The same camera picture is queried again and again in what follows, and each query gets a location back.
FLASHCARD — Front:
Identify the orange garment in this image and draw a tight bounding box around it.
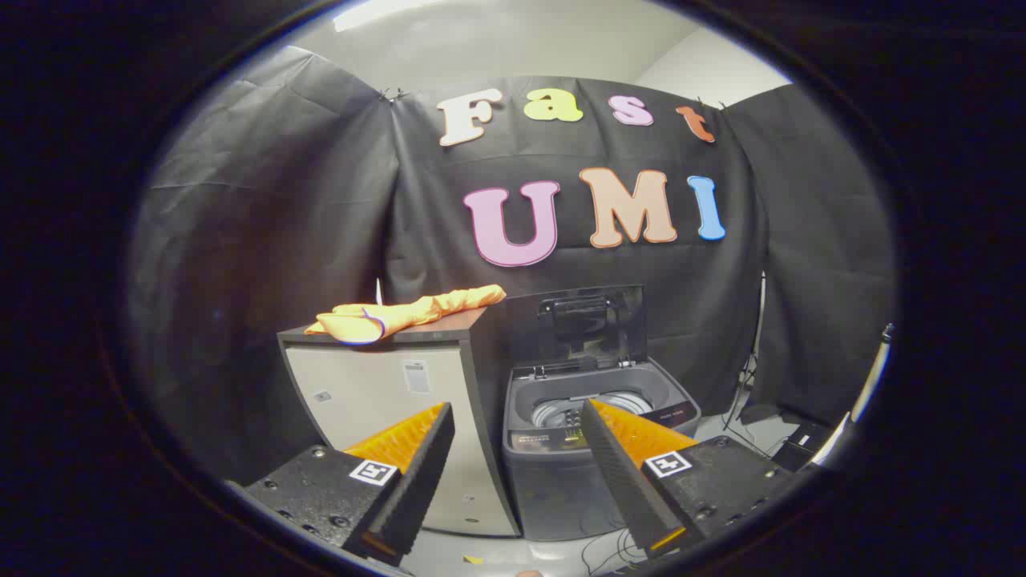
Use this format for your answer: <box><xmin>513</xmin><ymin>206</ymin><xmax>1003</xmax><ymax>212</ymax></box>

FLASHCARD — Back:
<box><xmin>305</xmin><ymin>284</ymin><xmax>507</xmax><ymax>346</ymax></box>

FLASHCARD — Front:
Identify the white cabinet with dark top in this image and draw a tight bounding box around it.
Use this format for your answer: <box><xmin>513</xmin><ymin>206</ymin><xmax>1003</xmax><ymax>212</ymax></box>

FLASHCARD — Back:
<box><xmin>277</xmin><ymin>309</ymin><xmax>522</xmax><ymax>538</ymax></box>

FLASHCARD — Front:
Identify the dark transparent washing machine lid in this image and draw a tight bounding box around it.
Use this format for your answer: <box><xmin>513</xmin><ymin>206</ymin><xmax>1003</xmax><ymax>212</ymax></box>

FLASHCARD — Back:
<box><xmin>505</xmin><ymin>285</ymin><xmax>648</xmax><ymax>379</ymax></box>

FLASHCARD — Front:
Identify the black backdrop cloth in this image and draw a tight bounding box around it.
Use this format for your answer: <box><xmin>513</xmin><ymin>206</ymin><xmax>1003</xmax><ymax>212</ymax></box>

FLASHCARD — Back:
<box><xmin>128</xmin><ymin>46</ymin><xmax>895</xmax><ymax>482</ymax></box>

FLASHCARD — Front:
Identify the grey washing machine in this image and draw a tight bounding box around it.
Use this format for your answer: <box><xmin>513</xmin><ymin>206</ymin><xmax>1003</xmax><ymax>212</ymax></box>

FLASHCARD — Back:
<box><xmin>503</xmin><ymin>357</ymin><xmax>702</xmax><ymax>542</ymax></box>

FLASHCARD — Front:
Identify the black box on floor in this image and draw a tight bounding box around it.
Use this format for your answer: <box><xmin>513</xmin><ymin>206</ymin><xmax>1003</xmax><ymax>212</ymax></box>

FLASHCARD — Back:
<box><xmin>771</xmin><ymin>421</ymin><xmax>833</xmax><ymax>472</ymax></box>

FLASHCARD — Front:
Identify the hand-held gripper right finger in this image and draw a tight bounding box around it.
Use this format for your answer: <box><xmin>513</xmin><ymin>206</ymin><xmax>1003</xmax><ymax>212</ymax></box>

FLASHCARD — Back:
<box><xmin>580</xmin><ymin>398</ymin><xmax>810</xmax><ymax>560</ymax></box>

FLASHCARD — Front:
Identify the black floor cable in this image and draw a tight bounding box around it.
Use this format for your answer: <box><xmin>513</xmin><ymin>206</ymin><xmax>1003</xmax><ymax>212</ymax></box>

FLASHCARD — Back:
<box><xmin>579</xmin><ymin>527</ymin><xmax>648</xmax><ymax>575</ymax></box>

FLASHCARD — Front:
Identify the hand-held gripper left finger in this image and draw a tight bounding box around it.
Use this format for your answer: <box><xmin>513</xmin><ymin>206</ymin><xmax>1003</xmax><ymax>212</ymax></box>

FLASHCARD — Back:
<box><xmin>228</xmin><ymin>402</ymin><xmax>455</xmax><ymax>567</ymax></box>

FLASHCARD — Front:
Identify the white pole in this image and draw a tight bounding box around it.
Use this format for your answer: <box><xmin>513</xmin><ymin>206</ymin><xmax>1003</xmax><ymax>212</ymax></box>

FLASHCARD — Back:
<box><xmin>818</xmin><ymin>325</ymin><xmax>895</xmax><ymax>466</ymax></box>

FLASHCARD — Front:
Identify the black hanging cable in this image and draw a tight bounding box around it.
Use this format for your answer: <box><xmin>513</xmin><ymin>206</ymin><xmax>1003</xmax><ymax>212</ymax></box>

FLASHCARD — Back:
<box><xmin>721</xmin><ymin>321</ymin><xmax>770</xmax><ymax>454</ymax></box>

